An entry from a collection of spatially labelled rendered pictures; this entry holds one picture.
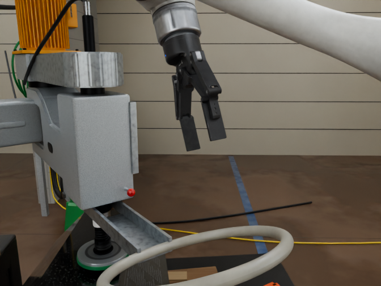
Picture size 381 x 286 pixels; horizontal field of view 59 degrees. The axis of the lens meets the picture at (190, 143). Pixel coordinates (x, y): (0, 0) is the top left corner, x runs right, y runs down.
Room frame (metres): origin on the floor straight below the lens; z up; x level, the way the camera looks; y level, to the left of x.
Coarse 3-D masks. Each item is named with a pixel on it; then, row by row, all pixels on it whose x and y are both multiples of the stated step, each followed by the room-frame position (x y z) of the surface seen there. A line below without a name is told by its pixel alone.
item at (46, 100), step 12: (36, 96) 1.64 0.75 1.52; (48, 96) 1.60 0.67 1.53; (48, 108) 1.54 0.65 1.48; (48, 120) 1.50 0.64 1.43; (48, 132) 1.50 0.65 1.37; (36, 144) 1.75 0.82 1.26; (48, 144) 1.52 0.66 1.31; (60, 144) 1.35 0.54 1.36; (48, 156) 1.54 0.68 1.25; (60, 156) 1.37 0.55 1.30; (60, 168) 1.38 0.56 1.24
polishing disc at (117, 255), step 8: (112, 240) 1.37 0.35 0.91; (80, 248) 1.31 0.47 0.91; (88, 248) 1.31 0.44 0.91; (120, 248) 1.31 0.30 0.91; (80, 256) 1.24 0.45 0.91; (88, 256) 1.24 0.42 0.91; (96, 256) 1.24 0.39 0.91; (104, 256) 1.24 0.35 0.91; (112, 256) 1.24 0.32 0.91; (120, 256) 1.24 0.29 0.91; (88, 264) 1.19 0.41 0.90; (96, 264) 1.19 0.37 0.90; (104, 264) 1.19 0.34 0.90
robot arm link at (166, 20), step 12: (156, 12) 0.69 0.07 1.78; (168, 12) 0.67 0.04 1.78; (180, 12) 0.67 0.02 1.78; (192, 12) 0.69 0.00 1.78; (156, 24) 0.69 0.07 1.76; (168, 24) 0.67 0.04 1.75; (180, 24) 0.67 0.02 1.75; (192, 24) 0.68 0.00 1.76; (156, 36) 0.70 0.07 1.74; (168, 36) 0.68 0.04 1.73
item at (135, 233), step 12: (120, 204) 1.25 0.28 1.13; (96, 216) 1.16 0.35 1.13; (120, 216) 1.21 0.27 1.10; (132, 216) 1.16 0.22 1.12; (108, 228) 1.07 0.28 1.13; (120, 228) 1.11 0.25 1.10; (132, 228) 1.11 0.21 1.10; (144, 228) 1.09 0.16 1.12; (156, 228) 1.02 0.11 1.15; (120, 240) 0.99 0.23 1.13; (132, 240) 1.02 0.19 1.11; (144, 240) 1.02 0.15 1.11; (156, 240) 1.02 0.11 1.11; (168, 240) 0.96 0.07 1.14; (132, 252) 0.92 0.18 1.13; (168, 252) 0.95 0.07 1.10
